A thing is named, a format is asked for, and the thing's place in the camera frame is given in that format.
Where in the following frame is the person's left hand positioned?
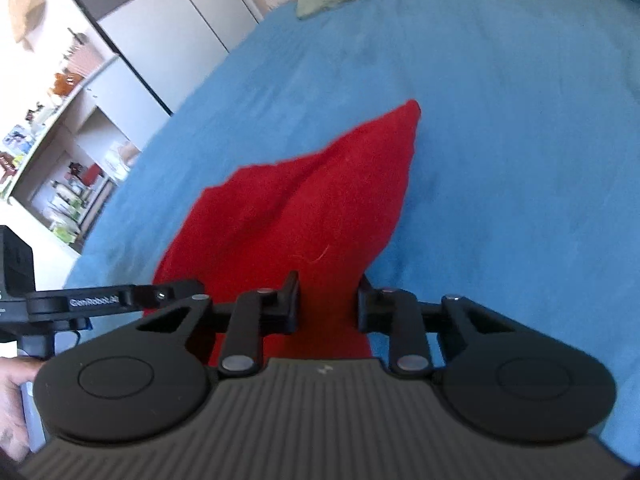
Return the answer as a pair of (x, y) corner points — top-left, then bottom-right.
(0, 357), (45, 462)

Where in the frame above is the green packet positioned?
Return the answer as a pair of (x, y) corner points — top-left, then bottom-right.
(52, 221), (82, 242)

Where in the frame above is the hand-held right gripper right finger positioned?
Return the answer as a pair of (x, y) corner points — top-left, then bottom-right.
(357, 273), (517, 379)

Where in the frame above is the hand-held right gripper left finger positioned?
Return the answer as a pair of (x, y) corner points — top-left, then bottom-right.
(134, 270), (301, 377)

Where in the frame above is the brown paper bag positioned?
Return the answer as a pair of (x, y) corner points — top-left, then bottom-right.
(6, 0), (47, 52)

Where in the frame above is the white shelf unit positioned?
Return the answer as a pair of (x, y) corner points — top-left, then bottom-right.
(0, 54), (172, 262)

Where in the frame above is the brown teddy bear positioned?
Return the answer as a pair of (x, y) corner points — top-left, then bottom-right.
(52, 72), (85, 97)

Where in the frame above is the red knit sweater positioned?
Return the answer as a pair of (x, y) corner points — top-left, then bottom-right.
(142, 99), (424, 370)

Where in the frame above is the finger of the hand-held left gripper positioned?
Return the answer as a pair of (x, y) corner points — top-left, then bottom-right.
(131, 279), (207, 313)

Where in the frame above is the blue picture frame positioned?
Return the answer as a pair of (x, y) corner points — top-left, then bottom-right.
(1, 124), (37, 162)

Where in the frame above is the white bag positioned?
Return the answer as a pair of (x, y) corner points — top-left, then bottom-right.
(107, 140), (142, 173)

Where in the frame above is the white and grey wardrobe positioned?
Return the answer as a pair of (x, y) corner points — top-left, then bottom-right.
(47, 0), (262, 117)

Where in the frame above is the bed with blue sheet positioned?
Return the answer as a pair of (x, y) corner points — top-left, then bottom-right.
(65, 0), (640, 466)

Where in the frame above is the red box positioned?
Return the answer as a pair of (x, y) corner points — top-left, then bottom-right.
(79, 162), (104, 187)

